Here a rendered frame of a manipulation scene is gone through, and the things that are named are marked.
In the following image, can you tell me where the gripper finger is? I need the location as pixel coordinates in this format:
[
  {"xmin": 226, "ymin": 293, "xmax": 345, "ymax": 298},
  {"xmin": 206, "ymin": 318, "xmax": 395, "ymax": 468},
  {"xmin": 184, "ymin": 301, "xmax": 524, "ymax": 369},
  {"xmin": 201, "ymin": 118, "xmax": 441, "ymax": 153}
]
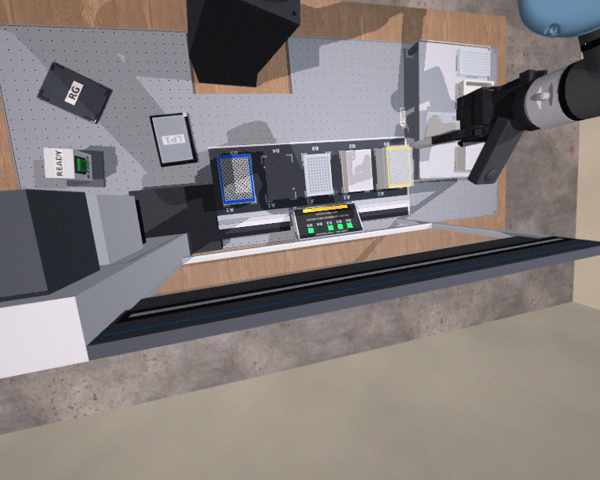
[
  {"xmin": 409, "ymin": 115, "xmax": 474, "ymax": 149},
  {"xmin": 458, "ymin": 140, "xmax": 486, "ymax": 147}
]

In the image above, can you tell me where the black rectangular frame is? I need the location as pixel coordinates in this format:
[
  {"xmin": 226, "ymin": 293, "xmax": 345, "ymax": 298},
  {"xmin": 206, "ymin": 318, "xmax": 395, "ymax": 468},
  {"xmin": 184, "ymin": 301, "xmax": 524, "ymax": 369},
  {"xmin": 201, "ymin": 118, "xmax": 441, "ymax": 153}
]
[{"xmin": 150, "ymin": 113, "xmax": 197, "ymax": 167}]

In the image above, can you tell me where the white ready key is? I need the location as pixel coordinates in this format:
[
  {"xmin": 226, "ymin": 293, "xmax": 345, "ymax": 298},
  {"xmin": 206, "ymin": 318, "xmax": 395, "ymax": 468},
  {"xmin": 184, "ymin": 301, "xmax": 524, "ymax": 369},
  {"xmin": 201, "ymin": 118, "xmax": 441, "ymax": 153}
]
[{"xmin": 43, "ymin": 147, "xmax": 105, "ymax": 188}]

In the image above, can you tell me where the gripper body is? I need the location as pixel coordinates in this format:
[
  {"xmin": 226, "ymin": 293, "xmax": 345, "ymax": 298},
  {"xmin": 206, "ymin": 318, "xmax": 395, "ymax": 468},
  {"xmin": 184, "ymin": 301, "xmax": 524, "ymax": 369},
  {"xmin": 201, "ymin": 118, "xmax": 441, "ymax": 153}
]
[{"xmin": 457, "ymin": 69, "xmax": 547, "ymax": 143}]

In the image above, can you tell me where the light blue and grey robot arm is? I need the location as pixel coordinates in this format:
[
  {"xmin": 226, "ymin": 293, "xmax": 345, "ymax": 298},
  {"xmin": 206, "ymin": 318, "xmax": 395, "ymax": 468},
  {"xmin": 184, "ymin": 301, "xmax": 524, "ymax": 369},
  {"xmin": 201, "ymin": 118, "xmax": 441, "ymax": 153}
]
[{"xmin": 468, "ymin": 0, "xmax": 600, "ymax": 184}]

